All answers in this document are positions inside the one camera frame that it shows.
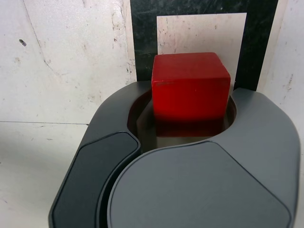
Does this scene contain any black tape square outline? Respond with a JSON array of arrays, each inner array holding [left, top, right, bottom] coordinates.
[[130, 0, 278, 92]]

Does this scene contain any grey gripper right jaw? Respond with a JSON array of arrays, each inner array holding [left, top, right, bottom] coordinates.
[[106, 87, 301, 228]]

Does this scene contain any red cube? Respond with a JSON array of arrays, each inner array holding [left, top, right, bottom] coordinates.
[[151, 52, 231, 123]]

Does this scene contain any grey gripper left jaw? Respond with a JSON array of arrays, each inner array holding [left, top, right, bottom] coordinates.
[[48, 82, 157, 228]]

